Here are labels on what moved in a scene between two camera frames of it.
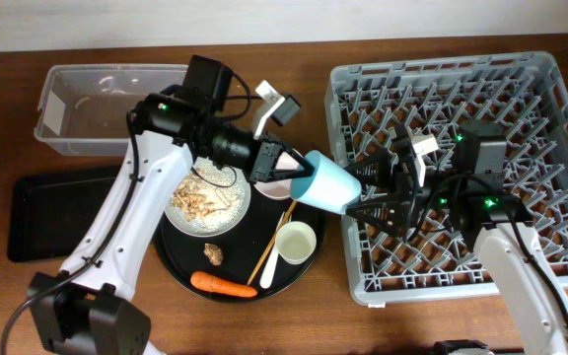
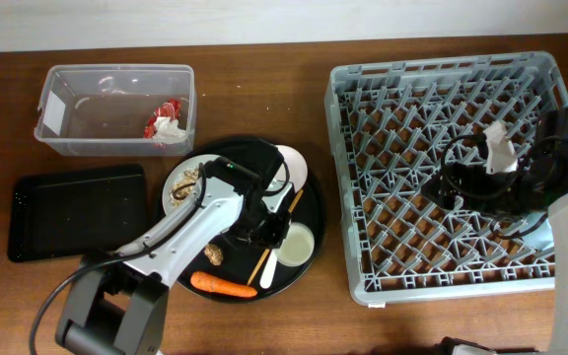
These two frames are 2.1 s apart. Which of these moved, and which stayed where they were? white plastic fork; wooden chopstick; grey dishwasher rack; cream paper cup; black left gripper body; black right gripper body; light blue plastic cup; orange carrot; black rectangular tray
Moved: light blue plastic cup; black right gripper body; black left gripper body
Stayed: orange carrot; cream paper cup; white plastic fork; black rectangular tray; wooden chopstick; grey dishwasher rack
